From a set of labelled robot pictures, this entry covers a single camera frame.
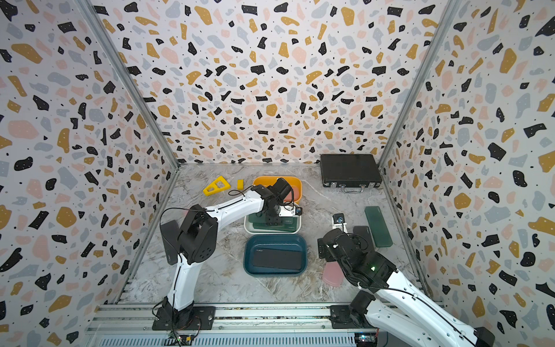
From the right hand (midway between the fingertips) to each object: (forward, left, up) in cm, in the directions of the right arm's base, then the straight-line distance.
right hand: (332, 239), depth 75 cm
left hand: (+18, +20, -10) cm, 29 cm away
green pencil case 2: (+11, -24, -16) cm, 31 cm away
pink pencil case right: (-6, -2, -17) cm, 18 cm away
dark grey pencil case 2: (+9, -16, -15) cm, 24 cm away
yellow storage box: (+15, +13, +6) cm, 21 cm away
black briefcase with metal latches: (+49, -18, -17) cm, 55 cm away
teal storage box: (+6, +17, -16) cm, 24 cm away
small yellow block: (+38, +42, -15) cm, 59 cm away
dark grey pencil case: (-1, +20, -15) cm, 25 cm away
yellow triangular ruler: (+34, +54, -14) cm, 65 cm away
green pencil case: (+14, +29, -14) cm, 35 cm away
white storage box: (+12, +33, -15) cm, 38 cm away
